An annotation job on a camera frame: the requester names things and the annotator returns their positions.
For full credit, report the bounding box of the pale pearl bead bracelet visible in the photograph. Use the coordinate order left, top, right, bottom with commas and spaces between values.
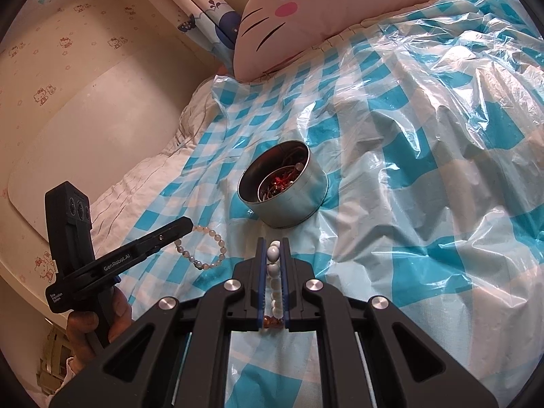
172, 225, 229, 271

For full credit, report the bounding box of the white bead bracelet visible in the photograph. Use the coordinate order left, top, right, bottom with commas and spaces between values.
265, 239, 285, 322

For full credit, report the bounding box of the red string charm bracelet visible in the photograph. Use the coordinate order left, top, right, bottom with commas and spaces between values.
258, 165, 305, 201

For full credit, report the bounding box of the person's left hand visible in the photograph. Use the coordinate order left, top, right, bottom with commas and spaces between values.
66, 287, 132, 374

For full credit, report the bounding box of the cream quilted duvet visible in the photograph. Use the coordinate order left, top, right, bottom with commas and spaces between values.
90, 79, 219, 257

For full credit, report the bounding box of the white round headboard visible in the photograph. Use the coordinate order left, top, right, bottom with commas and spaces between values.
1, 0, 217, 316

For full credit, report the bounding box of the round silver metal tin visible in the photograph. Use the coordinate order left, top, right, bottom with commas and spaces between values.
238, 140, 328, 230

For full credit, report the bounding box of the blue white checkered plastic sheet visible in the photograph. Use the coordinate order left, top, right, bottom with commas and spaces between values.
120, 0, 543, 406

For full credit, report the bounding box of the pink patterned curtain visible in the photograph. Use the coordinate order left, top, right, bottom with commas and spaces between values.
149, 0, 241, 70

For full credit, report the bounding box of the pink cat face pillow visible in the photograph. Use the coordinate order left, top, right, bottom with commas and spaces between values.
233, 0, 430, 82

